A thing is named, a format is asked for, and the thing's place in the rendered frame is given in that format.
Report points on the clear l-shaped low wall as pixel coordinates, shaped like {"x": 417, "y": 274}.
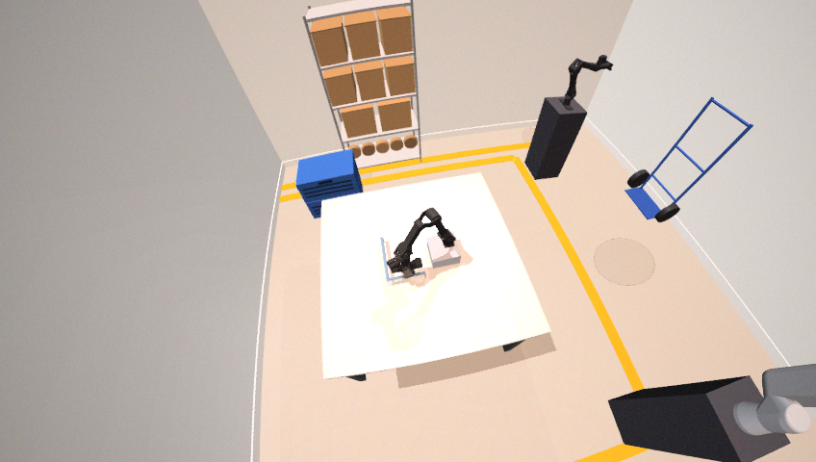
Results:
{"x": 406, "y": 280}

